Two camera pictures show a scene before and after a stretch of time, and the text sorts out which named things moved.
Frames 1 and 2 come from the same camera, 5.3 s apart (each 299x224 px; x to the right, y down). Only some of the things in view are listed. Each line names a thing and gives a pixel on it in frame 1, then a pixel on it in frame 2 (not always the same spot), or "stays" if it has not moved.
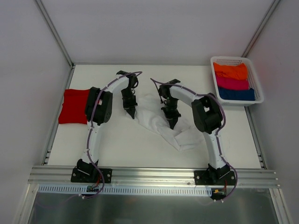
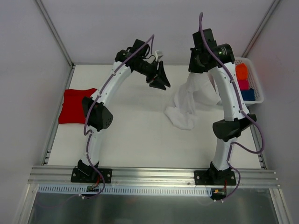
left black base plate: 91,175 stays
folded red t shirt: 73,109 stays
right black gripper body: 171,112 → 195,64
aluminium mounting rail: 59,176 stays
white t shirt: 185,135 → 198,89
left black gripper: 130,106 → 155,73
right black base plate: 215,178 stays
